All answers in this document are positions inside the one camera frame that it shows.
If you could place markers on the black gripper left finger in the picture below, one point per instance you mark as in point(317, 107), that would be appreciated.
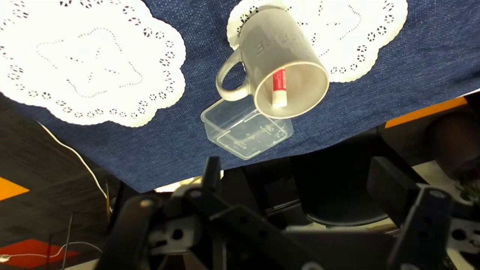
point(240, 220)

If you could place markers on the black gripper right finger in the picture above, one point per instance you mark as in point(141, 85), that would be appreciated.
point(425, 220)

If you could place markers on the red and white marker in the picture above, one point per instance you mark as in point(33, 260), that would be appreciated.
point(279, 85)

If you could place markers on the grey ceramic mug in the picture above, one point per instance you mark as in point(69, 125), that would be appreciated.
point(279, 50)

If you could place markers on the white paper doily under mug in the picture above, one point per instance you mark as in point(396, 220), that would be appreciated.
point(350, 35)

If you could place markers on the clear plastic container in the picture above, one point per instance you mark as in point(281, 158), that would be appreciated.
point(240, 136)

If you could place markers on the blue denim tablecloth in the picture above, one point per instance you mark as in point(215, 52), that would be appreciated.
point(174, 140)

